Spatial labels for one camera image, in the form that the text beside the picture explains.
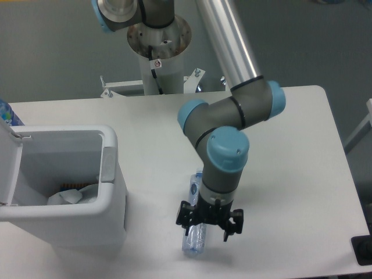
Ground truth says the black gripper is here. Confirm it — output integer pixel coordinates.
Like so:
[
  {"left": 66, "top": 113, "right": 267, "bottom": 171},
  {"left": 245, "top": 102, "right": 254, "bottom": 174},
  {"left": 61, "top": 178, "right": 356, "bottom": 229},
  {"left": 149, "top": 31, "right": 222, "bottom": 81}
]
[{"left": 176, "top": 194, "right": 244, "bottom": 242}]

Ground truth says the clear plastic water bottle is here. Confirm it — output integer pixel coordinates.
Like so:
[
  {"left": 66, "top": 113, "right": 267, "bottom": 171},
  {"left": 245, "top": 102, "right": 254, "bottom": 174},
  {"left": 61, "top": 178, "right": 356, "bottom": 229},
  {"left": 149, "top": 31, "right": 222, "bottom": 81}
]
[{"left": 182, "top": 168, "right": 206, "bottom": 257}]

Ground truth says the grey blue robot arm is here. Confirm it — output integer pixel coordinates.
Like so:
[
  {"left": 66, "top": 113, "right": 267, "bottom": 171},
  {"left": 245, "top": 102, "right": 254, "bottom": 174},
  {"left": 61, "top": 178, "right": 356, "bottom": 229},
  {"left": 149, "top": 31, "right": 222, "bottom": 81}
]
[{"left": 92, "top": 1, "right": 286, "bottom": 238}]

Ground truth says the white open trash can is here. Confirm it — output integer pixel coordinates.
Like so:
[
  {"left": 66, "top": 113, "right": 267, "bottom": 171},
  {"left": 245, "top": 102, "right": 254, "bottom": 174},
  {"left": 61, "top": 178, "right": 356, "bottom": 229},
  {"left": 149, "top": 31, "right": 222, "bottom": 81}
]
[{"left": 1, "top": 121, "right": 127, "bottom": 246}]

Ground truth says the blue snack package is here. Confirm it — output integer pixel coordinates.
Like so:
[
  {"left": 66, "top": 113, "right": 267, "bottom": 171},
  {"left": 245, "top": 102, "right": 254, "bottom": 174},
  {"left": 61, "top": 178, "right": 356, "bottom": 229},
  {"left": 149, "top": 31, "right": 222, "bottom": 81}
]
[{"left": 59, "top": 183, "right": 89, "bottom": 192}]

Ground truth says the blue labelled bottle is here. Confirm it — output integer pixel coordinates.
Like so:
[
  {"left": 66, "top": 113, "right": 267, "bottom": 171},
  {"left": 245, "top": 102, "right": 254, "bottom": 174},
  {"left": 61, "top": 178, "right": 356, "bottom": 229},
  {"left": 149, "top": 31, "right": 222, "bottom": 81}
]
[{"left": 0, "top": 99, "right": 24, "bottom": 126}]

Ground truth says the black table clamp mount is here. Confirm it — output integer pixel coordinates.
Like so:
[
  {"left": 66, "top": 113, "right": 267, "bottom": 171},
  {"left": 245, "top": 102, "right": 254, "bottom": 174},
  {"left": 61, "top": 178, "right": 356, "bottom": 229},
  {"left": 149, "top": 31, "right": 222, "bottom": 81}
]
[{"left": 351, "top": 235, "right": 371, "bottom": 266}]

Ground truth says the white metal base frame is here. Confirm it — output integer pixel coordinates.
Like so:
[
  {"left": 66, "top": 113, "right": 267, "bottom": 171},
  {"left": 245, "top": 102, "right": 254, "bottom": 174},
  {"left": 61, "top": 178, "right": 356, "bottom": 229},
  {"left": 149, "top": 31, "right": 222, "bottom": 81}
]
[{"left": 99, "top": 68, "right": 233, "bottom": 98}]

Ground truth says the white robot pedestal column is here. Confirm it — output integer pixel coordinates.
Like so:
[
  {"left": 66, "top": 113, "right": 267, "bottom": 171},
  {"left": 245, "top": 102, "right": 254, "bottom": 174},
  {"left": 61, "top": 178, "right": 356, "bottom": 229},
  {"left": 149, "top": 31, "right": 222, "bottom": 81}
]
[{"left": 127, "top": 15, "right": 192, "bottom": 95}]

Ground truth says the white frame leg right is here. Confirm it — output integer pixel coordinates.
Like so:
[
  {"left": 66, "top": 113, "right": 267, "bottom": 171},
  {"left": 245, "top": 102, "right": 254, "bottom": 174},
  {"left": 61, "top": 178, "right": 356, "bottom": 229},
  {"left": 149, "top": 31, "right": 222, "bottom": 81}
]
[{"left": 344, "top": 98, "right": 371, "bottom": 154}]

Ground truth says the black cable on pedestal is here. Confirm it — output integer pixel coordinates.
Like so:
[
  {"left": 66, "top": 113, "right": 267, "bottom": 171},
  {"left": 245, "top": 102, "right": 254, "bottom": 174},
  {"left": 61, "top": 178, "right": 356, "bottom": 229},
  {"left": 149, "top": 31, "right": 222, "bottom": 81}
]
[{"left": 148, "top": 45, "right": 164, "bottom": 95}]

